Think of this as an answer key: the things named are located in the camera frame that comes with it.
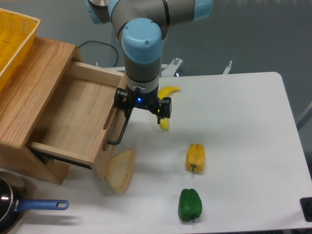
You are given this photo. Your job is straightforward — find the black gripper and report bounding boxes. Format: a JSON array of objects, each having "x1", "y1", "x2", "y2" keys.
[{"x1": 114, "y1": 87, "x2": 172, "y2": 124}]

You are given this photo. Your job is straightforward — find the wooden top drawer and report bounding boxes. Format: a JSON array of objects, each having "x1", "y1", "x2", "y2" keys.
[{"x1": 27, "y1": 61, "x2": 126, "y2": 179}]

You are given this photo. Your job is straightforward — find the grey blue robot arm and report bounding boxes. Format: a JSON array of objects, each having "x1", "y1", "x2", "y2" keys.
[{"x1": 85, "y1": 0, "x2": 214, "y2": 120}]

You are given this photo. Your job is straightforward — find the wooden drawer cabinet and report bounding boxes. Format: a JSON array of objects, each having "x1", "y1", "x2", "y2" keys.
[{"x1": 0, "y1": 37, "x2": 82, "y2": 184}]

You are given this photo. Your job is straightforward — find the yellow banana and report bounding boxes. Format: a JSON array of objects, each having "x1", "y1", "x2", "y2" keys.
[{"x1": 158, "y1": 86, "x2": 180, "y2": 131}]

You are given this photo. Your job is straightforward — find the triangular bread slice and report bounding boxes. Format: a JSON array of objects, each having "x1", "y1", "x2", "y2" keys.
[{"x1": 106, "y1": 149, "x2": 135, "y2": 193}]

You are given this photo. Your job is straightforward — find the yellow bell pepper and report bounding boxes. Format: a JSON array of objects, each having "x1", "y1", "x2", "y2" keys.
[{"x1": 185, "y1": 143, "x2": 206, "y2": 173}]

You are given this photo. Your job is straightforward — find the green bell pepper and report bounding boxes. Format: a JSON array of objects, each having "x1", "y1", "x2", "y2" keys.
[{"x1": 178, "y1": 189, "x2": 203, "y2": 223}]

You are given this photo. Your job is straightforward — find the yellow plastic basket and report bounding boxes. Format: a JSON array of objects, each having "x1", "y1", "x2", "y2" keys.
[{"x1": 0, "y1": 8, "x2": 41, "y2": 89}]

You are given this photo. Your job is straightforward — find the black corner object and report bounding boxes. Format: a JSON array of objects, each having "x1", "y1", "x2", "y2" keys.
[{"x1": 300, "y1": 197, "x2": 312, "y2": 222}]

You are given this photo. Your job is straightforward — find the white metal base frame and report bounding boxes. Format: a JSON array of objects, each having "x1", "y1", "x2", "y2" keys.
[{"x1": 96, "y1": 58, "x2": 233, "y2": 77}]

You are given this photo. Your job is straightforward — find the black cable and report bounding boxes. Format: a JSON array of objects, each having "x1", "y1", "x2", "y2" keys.
[{"x1": 78, "y1": 40, "x2": 119, "y2": 68}]

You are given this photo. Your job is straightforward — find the black pan blue handle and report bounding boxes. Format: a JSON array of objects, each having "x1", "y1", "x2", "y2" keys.
[{"x1": 0, "y1": 172, "x2": 69, "y2": 234}]

